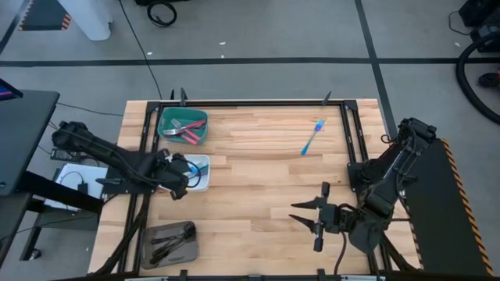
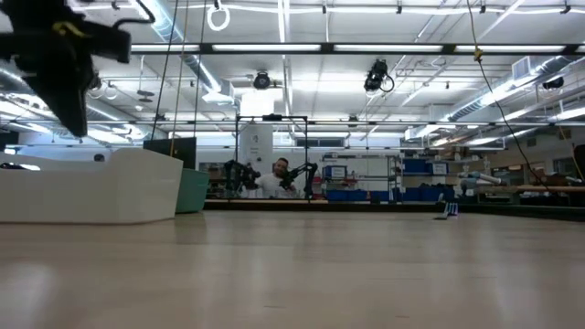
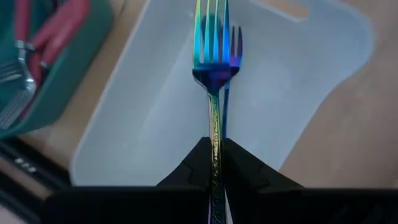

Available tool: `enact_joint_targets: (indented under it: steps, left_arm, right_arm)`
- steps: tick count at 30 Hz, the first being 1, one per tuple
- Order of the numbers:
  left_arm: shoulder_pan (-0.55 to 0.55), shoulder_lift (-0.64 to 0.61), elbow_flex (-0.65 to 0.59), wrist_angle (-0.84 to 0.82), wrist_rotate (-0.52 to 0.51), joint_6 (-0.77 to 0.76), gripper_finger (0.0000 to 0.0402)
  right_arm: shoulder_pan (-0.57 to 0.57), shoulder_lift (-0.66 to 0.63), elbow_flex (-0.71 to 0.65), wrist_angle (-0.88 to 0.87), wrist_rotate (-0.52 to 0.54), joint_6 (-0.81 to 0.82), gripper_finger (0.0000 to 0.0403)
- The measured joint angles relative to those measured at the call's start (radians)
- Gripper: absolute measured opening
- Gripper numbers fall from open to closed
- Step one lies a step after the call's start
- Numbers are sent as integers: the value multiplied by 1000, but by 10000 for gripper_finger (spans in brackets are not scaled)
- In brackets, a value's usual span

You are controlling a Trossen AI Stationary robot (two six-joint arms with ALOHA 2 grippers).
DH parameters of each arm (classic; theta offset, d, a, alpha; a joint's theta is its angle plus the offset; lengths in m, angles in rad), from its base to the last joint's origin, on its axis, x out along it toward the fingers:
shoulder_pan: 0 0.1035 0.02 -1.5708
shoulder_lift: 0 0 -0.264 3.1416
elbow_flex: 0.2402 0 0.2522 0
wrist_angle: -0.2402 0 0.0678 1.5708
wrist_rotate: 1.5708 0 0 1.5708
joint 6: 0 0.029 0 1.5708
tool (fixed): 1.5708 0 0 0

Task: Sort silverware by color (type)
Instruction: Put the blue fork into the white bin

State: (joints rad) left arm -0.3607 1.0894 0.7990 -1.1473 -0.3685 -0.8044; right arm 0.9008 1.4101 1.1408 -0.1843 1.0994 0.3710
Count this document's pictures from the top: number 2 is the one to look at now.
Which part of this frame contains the white cabinet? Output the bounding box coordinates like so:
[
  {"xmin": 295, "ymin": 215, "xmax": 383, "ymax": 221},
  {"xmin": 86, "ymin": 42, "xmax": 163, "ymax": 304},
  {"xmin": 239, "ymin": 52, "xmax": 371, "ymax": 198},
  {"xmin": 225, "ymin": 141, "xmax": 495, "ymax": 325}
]
[{"xmin": 239, "ymin": 123, "xmax": 275, "ymax": 184}]

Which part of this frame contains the white hanging cable ring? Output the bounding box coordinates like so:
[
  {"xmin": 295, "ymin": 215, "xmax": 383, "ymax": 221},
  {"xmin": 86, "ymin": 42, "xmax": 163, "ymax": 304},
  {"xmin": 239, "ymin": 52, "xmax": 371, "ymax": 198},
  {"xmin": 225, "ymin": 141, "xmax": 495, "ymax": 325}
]
[{"xmin": 205, "ymin": 0, "xmax": 232, "ymax": 33}]

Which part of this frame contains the teal plastic bin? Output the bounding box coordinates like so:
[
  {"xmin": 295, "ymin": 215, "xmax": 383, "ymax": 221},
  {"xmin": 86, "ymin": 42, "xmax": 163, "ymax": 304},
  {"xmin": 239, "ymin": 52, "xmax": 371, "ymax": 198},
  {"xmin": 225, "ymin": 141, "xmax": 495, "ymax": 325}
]
[{"xmin": 175, "ymin": 167, "xmax": 211, "ymax": 215}]

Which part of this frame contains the black background monitor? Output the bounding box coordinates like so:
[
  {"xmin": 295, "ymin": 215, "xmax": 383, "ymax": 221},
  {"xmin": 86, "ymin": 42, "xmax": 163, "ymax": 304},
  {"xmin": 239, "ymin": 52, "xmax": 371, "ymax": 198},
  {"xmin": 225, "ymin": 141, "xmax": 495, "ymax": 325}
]
[{"xmin": 142, "ymin": 136, "xmax": 198, "ymax": 170}]

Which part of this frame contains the black aluminium table frame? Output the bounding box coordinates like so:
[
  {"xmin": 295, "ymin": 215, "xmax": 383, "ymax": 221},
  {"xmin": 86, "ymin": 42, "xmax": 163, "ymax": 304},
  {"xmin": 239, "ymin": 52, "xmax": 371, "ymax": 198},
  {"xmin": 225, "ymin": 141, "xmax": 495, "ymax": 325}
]
[{"xmin": 202, "ymin": 198, "xmax": 585, "ymax": 224}]

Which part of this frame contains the iridescent blue fork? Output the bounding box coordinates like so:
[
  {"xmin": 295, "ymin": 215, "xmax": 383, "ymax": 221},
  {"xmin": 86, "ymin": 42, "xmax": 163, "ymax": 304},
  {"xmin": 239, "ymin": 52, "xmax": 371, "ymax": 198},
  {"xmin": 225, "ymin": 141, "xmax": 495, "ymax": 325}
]
[{"xmin": 432, "ymin": 201, "xmax": 460, "ymax": 222}]

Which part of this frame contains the black ceiling dome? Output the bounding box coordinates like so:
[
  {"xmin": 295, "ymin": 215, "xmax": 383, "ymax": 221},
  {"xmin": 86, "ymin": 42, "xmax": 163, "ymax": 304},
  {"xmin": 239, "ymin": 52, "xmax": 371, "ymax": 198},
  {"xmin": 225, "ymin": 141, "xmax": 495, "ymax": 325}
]
[{"xmin": 251, "ymin": 69, "xmax": 272, "ymax": 91}]

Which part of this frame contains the black background station frame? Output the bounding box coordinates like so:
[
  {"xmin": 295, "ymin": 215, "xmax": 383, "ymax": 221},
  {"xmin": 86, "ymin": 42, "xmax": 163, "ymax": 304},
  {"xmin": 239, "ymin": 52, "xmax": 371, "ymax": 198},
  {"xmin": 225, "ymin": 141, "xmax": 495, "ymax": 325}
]
[{"xmin": 234, "ymin": 113, "xmax": 309, "ymax": 201}]

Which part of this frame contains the silver ceiling duct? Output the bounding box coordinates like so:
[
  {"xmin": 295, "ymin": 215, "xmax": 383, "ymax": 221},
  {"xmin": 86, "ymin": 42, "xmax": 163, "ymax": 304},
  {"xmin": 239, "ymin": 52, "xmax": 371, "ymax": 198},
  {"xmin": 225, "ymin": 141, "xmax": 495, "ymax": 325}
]
[
  {"xmin": 445, "ymin": 54, "xmax": 585, "ymax": 123},
  {"xmin": 150, "ymin": 0, "xmax": 239, "ymax": 107},
  {"xmin": 0, "ymin": 63, "xmax": 154, "ymax": 141}
]

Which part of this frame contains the white plastic bin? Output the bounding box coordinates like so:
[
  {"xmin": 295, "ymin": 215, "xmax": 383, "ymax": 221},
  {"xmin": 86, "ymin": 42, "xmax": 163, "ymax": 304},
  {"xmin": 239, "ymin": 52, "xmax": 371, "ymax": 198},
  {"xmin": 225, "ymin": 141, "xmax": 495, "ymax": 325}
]
[{"xmin": 0, "ymin": 146, "xmax": 185, "ymax": 225}]

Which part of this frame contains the black hanging cable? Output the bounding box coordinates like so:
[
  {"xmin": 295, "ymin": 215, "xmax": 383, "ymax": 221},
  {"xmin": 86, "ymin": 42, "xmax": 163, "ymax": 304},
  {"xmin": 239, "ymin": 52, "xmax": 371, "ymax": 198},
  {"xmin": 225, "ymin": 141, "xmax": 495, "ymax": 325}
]
[
  {"xmin": 149, "ymin": 0, "xmax": 180, "ymax": 141},
  {"xmin": 192, "ymin": 0, "xmax": 207, "ymax": 138}
]

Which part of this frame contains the wooden background bench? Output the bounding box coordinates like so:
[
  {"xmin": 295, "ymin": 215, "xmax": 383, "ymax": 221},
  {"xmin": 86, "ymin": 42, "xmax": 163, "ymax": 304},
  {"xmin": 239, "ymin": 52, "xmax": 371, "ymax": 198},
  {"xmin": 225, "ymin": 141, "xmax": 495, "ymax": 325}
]
[{"xmin": 484, "ymin": 184, "xmax": 585, "ymax": 194}]

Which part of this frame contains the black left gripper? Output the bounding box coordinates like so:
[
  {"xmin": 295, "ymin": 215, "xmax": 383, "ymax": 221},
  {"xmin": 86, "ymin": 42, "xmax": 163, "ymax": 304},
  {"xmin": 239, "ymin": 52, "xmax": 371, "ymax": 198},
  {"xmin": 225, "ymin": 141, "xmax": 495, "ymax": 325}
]
[{"xmin": 0, "ymin": 0, "xmax": 133, "ymax": 139}]

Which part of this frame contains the white air vent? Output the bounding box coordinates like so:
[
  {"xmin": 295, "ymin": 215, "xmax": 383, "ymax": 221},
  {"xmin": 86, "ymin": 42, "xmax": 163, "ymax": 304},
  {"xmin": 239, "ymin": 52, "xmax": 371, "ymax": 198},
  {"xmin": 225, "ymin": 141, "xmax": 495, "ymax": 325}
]
[{"xmin": 510, "ymin": 55, "xmax": 534, "ymax": 82}]

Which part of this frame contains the metal shelf rack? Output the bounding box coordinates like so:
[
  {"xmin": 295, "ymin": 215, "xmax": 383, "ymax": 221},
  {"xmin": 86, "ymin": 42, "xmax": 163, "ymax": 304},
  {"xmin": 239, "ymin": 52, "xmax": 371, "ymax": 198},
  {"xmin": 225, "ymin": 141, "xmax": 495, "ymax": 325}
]
[{"xmin": 387, "ymin": 154, "xmax": 406, "ymax": 203}]

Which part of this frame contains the black overhead frame beam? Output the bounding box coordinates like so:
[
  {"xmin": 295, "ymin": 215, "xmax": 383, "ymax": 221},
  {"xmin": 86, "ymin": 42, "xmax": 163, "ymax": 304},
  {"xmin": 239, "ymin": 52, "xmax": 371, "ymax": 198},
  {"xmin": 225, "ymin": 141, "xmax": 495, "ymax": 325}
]
[{"xmin": 130, "ymin": 41, "xmax": 585, "ymax": 58}]

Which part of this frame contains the black cable with yellow tie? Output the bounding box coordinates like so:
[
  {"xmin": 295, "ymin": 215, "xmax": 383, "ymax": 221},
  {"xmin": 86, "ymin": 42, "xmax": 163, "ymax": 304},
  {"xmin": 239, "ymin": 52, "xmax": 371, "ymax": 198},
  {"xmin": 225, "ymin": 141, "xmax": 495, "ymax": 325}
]
[{"xmin": 464, "ymin": 0, "xmax": 552, "ymax": 193}]

